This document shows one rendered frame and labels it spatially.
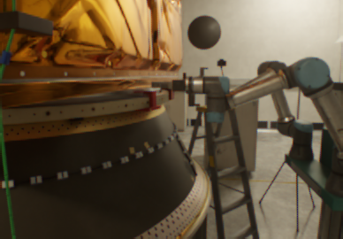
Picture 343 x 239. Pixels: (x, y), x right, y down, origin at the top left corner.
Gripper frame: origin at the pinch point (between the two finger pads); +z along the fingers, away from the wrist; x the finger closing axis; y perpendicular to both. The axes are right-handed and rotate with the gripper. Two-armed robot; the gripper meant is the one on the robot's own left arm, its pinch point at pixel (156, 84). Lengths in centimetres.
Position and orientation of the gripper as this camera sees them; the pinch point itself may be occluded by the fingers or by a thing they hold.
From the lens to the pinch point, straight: 113.6
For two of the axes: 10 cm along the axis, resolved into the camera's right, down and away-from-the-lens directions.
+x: -2.0, 1.3, -9.7
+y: 0.0, -9.9, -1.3
